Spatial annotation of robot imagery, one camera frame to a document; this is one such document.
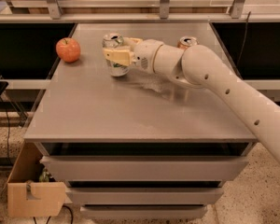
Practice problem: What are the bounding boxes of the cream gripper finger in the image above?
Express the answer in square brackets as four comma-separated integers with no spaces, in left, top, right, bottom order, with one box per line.
[123,37,142,50]
[103,46,134,66]

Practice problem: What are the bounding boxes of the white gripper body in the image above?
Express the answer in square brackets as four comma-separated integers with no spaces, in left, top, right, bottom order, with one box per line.
[133,39,163,74]

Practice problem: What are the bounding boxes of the white green 7up can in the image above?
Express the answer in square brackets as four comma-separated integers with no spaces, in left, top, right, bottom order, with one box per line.
[102,33,129,77]

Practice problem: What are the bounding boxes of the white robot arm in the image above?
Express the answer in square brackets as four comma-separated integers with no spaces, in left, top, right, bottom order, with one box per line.
[103,37,280,163]

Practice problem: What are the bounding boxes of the orange soda can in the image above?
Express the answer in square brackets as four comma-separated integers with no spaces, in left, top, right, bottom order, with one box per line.
[177,36,199,49]

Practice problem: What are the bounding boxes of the red apple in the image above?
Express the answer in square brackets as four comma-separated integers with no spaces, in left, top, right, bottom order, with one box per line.
[56,37,81,63]

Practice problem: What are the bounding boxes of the grey drawer cabinet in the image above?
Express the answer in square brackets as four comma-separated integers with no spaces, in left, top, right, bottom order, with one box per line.
[23,21,270,221]

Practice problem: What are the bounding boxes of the top grey drawer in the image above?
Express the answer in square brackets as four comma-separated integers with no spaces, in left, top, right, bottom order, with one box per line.
[41,156,247,182]

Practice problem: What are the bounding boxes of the grey drawer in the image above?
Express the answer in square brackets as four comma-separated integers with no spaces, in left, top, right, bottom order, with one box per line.
[80,206,207,219]
[41,156,247,182]
[66,188,223,205]

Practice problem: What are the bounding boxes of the green bottle in box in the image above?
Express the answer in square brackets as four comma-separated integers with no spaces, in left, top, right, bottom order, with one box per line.
[38,168,50,182]

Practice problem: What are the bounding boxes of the middle grey drawer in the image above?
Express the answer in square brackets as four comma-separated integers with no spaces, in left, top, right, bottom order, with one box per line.
[66,188,223,205]

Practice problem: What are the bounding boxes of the bottom grey drawer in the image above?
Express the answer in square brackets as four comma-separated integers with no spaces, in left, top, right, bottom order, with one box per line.
[80,206,207,219]

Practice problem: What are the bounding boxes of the cardboard box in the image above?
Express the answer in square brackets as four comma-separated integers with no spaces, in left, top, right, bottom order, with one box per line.
[7,143,66,217]

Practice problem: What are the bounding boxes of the metal frame railing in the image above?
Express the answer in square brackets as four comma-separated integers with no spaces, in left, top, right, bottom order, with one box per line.
[0,0,280,23]

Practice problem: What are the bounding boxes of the black cable at right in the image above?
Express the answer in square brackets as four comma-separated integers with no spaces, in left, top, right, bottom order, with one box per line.
[236,11,252,68]

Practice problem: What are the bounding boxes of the black cable on floor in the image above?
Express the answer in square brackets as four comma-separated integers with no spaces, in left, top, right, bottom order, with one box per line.
[32,203,75,224]

